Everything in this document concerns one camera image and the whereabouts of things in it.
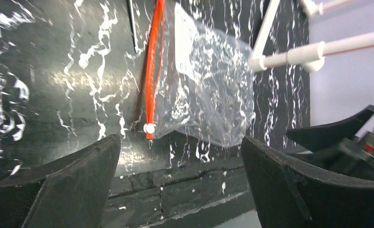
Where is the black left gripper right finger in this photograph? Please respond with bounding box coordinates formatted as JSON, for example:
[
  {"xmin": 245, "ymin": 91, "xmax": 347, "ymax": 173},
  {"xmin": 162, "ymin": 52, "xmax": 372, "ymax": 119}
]
[{"xmin": 241, "ymin": 136, "xmax": 374, "ymax": 228}]

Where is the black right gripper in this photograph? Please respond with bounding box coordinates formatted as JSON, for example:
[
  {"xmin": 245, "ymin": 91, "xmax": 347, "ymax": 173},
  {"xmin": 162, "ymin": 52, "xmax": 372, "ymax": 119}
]
[{"xmin": 286, "ymin": 104, "xmax": 374, "ymax": 181}]

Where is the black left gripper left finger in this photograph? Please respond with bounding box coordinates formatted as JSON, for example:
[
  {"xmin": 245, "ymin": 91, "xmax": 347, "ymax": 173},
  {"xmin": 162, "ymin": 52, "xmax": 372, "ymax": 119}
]
[{"xmin": 0, "ymin": 134, "xmax": 121, "ymax": 228}]

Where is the clear zip top bag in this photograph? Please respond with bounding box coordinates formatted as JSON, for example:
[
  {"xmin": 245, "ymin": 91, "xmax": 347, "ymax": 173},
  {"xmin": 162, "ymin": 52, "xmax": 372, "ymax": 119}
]
[{"xmin": 144, "ymin": 0, "xmax": 254, "ymax": 147}]

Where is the white pvc pipe frame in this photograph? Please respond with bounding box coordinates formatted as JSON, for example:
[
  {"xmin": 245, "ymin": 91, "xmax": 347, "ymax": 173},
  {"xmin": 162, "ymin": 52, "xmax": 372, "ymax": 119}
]
[{"xmin": 248, "ymin": 0, "xmax": 374, "ymax": 72}]

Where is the orange handle screwdriver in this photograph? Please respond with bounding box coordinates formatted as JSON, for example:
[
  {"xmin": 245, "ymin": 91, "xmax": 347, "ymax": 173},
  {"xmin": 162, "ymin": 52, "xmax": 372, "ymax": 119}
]
[{"xmin": 127, "ymin": 0, "xmax": 139, "ymax": 54}]

